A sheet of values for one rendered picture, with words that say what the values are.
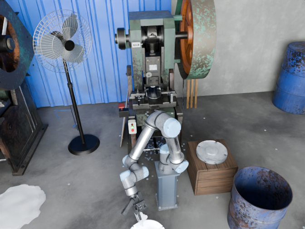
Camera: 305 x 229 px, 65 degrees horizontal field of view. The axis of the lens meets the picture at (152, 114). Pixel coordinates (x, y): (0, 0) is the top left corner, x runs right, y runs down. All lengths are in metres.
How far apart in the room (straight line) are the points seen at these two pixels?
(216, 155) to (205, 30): 1.12
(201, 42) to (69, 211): 1.90
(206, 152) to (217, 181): 0.29
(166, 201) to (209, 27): 1.53
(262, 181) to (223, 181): 0.34
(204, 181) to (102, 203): 0.99
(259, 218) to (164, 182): 0.75
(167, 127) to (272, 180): 1.11
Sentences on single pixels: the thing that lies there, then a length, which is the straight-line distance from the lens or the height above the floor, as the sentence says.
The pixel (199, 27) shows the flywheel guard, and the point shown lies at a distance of 1.99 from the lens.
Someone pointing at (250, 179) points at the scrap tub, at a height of 0.33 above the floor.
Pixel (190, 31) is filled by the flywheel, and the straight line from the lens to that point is 2.31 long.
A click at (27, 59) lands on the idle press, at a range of 2.94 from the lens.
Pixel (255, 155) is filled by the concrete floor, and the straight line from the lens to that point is 3.06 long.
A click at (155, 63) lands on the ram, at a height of 1.10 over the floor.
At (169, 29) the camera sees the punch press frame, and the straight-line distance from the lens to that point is 2.20.
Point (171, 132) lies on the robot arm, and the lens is 1.54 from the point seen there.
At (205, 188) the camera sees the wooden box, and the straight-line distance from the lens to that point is 2.45.
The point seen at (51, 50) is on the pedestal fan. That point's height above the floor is 1.27.
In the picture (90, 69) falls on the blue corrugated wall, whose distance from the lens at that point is 3.68.
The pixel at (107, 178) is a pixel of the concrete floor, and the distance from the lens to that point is 2.68.
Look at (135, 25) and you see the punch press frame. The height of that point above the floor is 1.46.
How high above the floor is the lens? 1.96
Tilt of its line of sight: 34 degrees down
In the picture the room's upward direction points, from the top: 2 degrees counter-clockwise
